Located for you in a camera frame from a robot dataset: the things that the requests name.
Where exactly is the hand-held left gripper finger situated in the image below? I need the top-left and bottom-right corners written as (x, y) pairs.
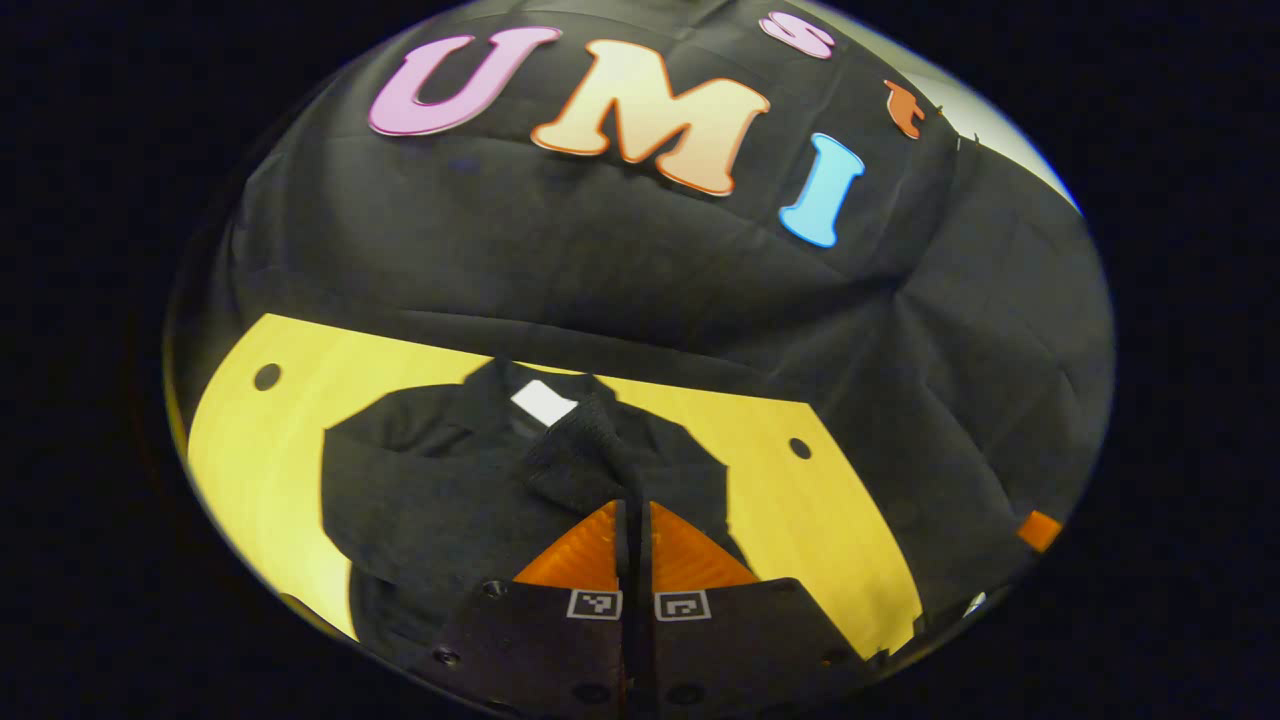
top-left (640, 500), bottom-right (881, 716)
top-left (435, 500), bottom-right (633, 716)

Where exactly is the black long-sleeved garment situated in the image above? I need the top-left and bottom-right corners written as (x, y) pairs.
top-left (320, 358), bottom-right (761, 671)

